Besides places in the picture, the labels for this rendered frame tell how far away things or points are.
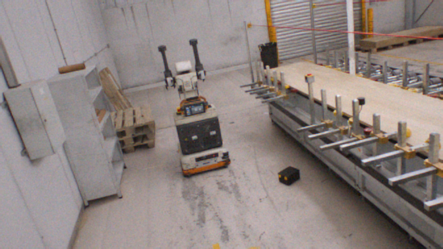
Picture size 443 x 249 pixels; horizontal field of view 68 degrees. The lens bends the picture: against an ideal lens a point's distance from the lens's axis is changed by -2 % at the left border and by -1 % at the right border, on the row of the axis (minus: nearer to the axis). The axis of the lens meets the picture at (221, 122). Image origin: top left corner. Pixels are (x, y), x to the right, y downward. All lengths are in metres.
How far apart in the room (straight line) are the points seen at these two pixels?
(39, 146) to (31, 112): 0.30
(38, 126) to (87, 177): 1.31
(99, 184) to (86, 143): 0.54
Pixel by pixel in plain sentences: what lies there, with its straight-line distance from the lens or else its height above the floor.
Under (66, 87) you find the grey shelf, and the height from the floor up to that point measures 1.46.
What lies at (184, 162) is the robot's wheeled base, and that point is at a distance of 4.19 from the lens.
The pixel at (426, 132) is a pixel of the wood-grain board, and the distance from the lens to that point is 2.76.
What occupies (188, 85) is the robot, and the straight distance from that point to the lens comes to 4.33.
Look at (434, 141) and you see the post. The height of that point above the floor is 1.11.
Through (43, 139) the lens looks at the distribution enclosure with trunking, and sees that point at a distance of 3.13.
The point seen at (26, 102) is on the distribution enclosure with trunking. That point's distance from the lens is 3.07.
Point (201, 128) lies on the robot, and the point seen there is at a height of 0.60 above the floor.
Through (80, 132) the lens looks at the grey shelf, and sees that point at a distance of 4.02.
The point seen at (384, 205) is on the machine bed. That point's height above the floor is 0.17.
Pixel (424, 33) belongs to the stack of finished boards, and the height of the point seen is 0.26.
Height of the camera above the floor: 2.00
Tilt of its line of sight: 20 degrees down
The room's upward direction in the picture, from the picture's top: 10 degrees counter-clockwise
